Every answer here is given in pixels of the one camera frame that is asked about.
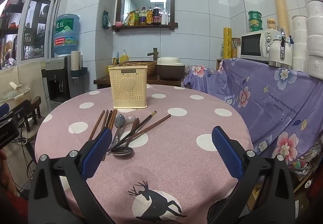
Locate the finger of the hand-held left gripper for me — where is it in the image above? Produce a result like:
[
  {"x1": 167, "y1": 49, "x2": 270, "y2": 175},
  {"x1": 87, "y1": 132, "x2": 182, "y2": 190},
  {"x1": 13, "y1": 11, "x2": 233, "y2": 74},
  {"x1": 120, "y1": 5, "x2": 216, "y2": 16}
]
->
[{"x1": 0, "y1": 103, "x2": 10, "y2": 118}]

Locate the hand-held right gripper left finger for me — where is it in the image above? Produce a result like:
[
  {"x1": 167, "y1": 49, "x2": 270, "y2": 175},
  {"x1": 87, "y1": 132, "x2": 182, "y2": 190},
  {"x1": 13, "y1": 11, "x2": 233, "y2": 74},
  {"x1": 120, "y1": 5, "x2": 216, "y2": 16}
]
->
[{"x1": 28, "y1": 128, "x2": 119, "y2": 224}]

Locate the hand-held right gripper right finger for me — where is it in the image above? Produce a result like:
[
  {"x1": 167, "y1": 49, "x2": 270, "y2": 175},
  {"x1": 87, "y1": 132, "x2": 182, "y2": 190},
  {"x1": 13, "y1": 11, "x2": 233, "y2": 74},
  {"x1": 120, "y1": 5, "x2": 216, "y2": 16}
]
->
[{"x1": 206, "y1": 126, "x2": 295, "y2": 224}]

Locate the shiny metal spoon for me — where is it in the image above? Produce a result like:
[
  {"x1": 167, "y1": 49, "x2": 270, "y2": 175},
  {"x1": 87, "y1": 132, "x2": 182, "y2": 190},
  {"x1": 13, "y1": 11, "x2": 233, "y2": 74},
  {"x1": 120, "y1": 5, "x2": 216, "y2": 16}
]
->
[
  {"x1": 110, "y1": 147, "x2": 134, "y2": 157},
  {"x1": 110, "y1": 114, "x2": 126, "y2": 150}
]

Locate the brown wooden chopstick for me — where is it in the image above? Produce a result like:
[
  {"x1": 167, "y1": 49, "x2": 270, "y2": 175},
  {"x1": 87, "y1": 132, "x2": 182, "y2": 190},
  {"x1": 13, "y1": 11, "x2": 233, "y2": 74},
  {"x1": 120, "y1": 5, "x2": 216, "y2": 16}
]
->
[
  {"x1": 105, "y1": 110, "x2": 114, "y2": 130},
  {"x1": 101, "y1": 110, "x2": 109, "y2": 131},
  {"x1": 88, "y1": 110, "x2": 105, "y2": 141},
  {"x1": 108, "y1": 109, "x2": 118, "y2": 130}
]

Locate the pale metal spoon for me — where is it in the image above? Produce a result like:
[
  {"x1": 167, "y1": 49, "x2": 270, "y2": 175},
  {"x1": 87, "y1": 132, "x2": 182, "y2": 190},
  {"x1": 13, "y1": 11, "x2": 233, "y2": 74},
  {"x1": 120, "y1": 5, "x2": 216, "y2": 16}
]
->
[{"x1": 115, "y1": 114, "x2": 136, "y2": 146}]

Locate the dark wooden spoon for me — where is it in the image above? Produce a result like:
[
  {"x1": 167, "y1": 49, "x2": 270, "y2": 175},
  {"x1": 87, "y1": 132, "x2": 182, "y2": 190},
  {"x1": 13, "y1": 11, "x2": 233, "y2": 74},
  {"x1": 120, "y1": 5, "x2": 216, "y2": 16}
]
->
[{"x1": 121, "y1": 117, "x2": 140, "y2": 147}]

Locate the dark chopstick with gold tip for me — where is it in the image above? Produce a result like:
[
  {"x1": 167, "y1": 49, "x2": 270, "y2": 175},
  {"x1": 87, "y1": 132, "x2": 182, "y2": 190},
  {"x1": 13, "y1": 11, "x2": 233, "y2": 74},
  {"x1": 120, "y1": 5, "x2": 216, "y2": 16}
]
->
[{"x1": 107, "y1": 110, "x2": 157, "y2": 152}]

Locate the long dark brown chopstick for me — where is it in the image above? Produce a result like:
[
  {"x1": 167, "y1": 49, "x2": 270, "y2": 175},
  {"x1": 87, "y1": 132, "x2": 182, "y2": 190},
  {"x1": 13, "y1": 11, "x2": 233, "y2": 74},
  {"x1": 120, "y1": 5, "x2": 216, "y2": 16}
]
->
[{"x1": 111, "y1": 114, "x2": 171, "y2": 150}]

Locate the cream plastic utensil holder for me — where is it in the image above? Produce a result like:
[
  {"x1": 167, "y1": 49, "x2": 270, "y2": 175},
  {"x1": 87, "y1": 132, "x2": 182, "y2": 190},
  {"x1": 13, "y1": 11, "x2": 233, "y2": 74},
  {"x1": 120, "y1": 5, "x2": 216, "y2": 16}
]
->
[{"x1": 108, "y1": 65, "x2": 149, "y2": 110}]

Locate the beige lidded pot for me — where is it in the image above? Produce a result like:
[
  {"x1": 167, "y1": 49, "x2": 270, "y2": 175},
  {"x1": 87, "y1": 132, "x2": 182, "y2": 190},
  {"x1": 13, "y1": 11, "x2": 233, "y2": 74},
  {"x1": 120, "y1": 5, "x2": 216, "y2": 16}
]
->
[{"x1": 0, "y1": 82, "x2": 31, "y2": 103}]

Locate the dark wooden stool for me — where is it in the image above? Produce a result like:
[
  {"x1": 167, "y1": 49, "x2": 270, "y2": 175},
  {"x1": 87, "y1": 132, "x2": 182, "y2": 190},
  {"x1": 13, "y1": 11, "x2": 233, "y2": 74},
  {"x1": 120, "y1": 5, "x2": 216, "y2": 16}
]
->
[{"x1": 15, "y1": 96, "x2": 42, "y2": 126}]

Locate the grey water dispenser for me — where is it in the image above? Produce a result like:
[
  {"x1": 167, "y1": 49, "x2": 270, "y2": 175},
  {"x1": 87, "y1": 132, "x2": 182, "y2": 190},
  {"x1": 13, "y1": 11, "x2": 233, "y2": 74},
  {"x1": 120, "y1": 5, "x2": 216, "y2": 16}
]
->
[{"x1": 45, "y1": 56, "x2": 82, "y2": 111}]

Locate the pink polka dot tablecloth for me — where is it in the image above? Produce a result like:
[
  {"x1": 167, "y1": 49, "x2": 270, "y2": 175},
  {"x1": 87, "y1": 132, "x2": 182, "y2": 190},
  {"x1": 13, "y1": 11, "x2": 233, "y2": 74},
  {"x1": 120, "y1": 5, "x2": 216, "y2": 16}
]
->
[{"x1": 35, "y1": 84, "x2": 254, "y2": 224}]

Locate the purple floral cloth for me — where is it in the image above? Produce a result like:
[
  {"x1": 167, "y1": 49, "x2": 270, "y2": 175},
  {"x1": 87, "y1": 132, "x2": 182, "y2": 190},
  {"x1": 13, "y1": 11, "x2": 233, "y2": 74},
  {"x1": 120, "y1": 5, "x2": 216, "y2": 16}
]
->
[{"x1": 183, "y1": 58, "x2": 323, "y2": 164}]

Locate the dark wooden counter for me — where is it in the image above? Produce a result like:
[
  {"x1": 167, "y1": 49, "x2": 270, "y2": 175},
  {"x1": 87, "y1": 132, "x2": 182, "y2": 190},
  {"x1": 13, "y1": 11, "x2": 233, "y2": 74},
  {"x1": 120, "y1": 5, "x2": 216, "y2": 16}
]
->
[{"x1": 93, "y1": 74, "x2": 182, "y2": 89}]

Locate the pile of colourful packets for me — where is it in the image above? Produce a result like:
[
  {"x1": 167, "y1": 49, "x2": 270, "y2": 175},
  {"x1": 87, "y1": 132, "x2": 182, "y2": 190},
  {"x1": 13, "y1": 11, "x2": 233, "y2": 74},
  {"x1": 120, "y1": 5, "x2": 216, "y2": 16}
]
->
[{"x1": 288, "y1": 143, "x2": 323, "y2": 189}]

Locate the blue cup holder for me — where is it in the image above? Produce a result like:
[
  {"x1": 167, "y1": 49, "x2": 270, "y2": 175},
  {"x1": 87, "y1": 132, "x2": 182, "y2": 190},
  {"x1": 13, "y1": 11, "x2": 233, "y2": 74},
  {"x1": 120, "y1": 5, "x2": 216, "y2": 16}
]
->
[{"x1": 71, "y1": 67, "x2": 88, "y2": 79}]

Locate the paper cup tube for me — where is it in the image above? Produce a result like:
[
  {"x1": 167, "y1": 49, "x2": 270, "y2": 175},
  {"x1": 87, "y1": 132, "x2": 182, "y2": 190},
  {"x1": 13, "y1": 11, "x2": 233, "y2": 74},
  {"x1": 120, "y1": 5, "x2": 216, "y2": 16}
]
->
[{"x1": 71, "y1": 50, "x2": 82, "y2": 79}]

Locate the white framed window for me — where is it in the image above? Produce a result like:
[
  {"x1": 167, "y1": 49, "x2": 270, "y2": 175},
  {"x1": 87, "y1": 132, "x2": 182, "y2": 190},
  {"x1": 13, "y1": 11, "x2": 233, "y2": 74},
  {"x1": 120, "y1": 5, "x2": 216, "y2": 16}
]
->
[{"x1": 0, "y1": 0, "x2": 63, "y2": 68}]

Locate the blue water bottle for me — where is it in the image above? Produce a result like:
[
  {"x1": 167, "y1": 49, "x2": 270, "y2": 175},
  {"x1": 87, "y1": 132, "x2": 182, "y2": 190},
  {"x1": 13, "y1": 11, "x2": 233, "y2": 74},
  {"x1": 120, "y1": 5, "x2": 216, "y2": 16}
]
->
[{"x1": 52, "y1": 14, "x2": 81, "y2": 57}]

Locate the brown appliance white lid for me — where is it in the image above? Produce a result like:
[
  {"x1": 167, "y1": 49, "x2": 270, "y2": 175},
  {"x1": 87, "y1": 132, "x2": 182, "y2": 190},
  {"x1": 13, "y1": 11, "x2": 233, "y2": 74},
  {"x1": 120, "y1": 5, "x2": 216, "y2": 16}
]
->
[{"x1": 156, "y1": 57, "x2": 186, "y2": 81}]

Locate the woven brown basin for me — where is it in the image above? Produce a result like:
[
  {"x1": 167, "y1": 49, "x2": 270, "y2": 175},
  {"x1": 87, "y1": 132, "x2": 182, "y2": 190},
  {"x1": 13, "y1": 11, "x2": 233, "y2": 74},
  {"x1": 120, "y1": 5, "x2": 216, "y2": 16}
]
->
[{"x1": 119, "y1": 61, "x2": 158, "y2": 79}]

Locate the glass jar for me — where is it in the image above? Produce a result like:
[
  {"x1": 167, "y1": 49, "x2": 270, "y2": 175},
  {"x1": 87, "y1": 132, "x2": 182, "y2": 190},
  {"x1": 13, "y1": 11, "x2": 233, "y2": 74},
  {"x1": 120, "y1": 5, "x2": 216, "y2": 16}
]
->
[{"x1": 232, "y1": 38, "x2": 241, "y2": 58}]

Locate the yellow patterned roll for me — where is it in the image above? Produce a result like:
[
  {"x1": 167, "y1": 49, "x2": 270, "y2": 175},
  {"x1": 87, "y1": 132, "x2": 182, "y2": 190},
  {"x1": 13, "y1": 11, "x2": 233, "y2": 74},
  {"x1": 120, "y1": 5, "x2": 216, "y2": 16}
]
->
[{"x1": 223, "y1": 27, "x2": 233, "y2": 59}]

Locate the white microwave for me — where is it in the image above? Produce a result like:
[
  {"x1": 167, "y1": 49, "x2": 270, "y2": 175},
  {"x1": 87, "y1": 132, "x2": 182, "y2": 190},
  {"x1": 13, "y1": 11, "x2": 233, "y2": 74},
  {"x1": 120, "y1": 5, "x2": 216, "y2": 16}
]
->
[{"x1": 240, "y1": 29, "x2": 283, "y2": 61}]

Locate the bronze faucet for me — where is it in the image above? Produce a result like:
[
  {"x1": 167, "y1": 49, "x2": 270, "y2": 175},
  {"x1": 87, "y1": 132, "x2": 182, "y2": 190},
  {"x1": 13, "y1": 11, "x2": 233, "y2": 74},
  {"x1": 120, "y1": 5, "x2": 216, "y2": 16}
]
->
[{"x1": 147, "y1": 48, "x2": 160, "y2": 62}]

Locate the white electric kettle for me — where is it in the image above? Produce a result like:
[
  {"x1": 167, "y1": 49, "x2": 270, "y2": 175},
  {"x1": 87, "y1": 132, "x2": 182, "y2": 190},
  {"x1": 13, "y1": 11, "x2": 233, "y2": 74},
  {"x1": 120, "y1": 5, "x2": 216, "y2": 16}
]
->
[{"x1": 268, "y1": 28, "x2": 294, "y2": 68}]

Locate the green hanging packet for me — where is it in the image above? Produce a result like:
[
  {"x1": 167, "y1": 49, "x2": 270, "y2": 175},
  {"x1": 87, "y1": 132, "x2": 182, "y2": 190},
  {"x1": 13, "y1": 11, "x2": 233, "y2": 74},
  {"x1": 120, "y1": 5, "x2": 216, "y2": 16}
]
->
[{"x1": 102, "y1": 11, "x2": 111, "y2": 30}]

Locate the white plastic bottle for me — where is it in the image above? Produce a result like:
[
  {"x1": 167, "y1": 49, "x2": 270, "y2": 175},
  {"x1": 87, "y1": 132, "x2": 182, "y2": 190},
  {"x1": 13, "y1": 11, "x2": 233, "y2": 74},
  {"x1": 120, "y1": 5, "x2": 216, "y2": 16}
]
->
[{"x1": 161, "y1": 8, "x2": 170, "y2": 25}]

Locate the dark soy sauce bottle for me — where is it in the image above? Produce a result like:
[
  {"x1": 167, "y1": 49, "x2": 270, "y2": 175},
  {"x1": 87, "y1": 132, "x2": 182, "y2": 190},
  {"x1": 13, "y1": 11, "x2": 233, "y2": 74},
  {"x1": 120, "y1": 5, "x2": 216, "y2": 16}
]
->
[{"x1": 152, "y1": 4, "x2": 162, "y2": 25}]

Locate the tall stack of white bowls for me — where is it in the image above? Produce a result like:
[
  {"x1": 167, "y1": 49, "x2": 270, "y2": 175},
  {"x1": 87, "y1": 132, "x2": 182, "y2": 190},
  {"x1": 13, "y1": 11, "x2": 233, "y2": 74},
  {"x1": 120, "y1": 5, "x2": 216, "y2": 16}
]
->
[{"x1": 290, "y1": 0, "x2": 323, "y2": 73}]

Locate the stack of yellow paper cups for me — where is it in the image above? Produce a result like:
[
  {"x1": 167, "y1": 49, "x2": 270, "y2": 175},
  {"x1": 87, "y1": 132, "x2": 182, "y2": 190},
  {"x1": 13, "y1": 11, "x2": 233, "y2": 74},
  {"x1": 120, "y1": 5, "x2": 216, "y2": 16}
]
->
[{"x1": 270, "y1": 0, "x2": 289, "y2": 35}]

